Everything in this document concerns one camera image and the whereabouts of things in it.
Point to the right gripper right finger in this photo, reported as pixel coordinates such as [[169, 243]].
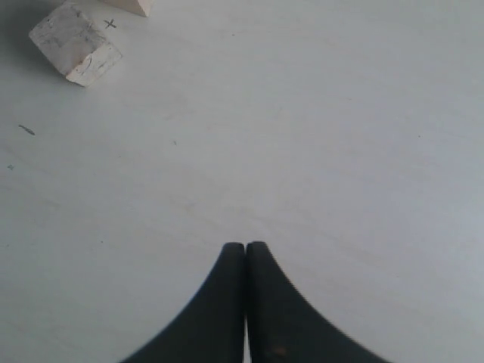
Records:
[[283, 326]]

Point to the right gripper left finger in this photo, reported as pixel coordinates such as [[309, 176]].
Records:
[[211, 327]]

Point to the small light wooden cube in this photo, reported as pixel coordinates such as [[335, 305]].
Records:
[[74, 45]]

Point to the large light wooden cube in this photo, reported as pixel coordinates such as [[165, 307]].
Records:
[[139, 7]]

